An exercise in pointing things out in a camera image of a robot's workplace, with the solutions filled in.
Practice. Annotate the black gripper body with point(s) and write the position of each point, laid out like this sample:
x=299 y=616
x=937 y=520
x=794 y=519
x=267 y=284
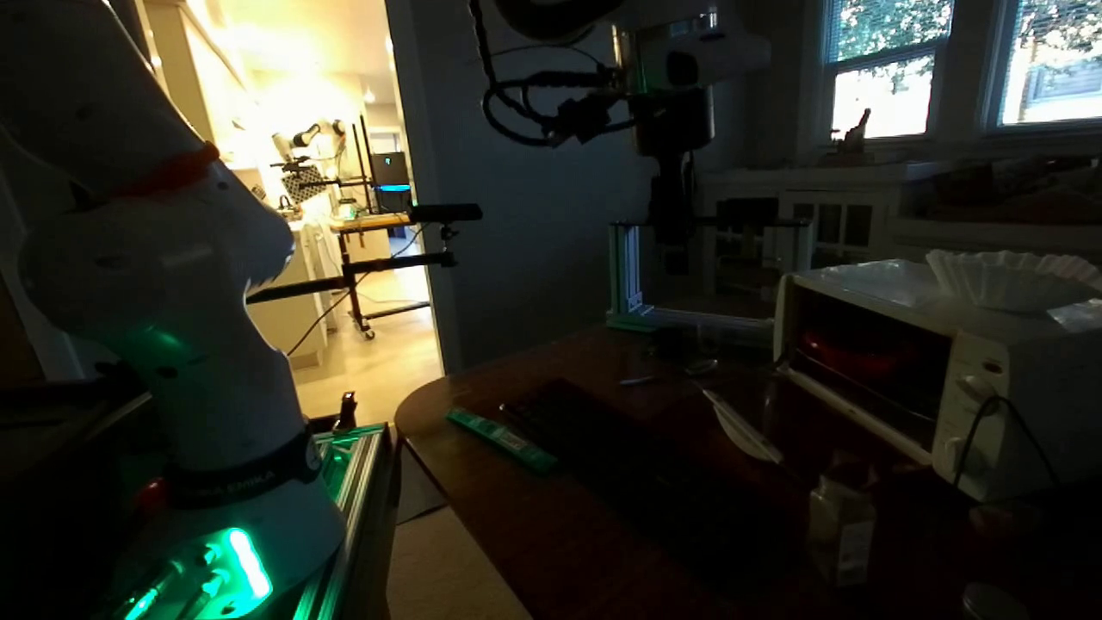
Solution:
x=673 y=120

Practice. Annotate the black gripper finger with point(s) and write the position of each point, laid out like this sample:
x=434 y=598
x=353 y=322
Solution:
x=685 y=201
x=663 y=201

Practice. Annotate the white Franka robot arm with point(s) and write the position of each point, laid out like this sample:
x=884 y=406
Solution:
x=174 y=287

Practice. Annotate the white cabinet with glass panes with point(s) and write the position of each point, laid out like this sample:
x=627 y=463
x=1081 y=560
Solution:
x=848 y=226

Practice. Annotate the small dark figurine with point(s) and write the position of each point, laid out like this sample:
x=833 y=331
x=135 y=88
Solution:
x=857 y=134

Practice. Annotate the white framed window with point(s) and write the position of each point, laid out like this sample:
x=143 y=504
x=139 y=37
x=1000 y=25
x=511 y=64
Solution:
x=1051 y=64
x=890 y=70

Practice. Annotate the white plastic spoon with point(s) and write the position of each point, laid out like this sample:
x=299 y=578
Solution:
x=741 y=429

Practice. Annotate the black computer monitor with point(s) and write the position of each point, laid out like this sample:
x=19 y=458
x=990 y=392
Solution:
x=393 y=176

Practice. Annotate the green rectangular strip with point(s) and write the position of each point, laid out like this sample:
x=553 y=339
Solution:
x=504 y=440

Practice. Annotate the rolling cart wooden top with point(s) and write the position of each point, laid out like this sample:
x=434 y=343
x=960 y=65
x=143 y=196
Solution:
x=375 y=226

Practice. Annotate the black boom stand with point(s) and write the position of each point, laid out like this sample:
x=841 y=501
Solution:
x=380 y=265

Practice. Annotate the white coffee filter stack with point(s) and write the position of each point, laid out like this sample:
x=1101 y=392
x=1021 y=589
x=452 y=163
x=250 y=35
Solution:
x=1012 y=280

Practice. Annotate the small black knob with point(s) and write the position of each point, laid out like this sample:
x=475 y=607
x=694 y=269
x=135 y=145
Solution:
x=347 y=411

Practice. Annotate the aluminium robot mounting base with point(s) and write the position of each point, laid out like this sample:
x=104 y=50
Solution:
x=355 y=458

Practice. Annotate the white toaster oven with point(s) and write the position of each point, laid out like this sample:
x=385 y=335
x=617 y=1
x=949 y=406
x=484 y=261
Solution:
x=1036 y=400

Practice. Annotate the white plastic bag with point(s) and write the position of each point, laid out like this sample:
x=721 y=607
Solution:
x=1076 y=316

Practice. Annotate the silver metal post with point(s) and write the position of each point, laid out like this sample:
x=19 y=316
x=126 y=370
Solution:
x=627 y=277

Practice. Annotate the glass oven door white frame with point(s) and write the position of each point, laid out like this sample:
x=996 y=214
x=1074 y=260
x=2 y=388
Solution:
x=726 y=322

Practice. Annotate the black stereo camera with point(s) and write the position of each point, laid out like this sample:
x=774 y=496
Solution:
x=445 y=214

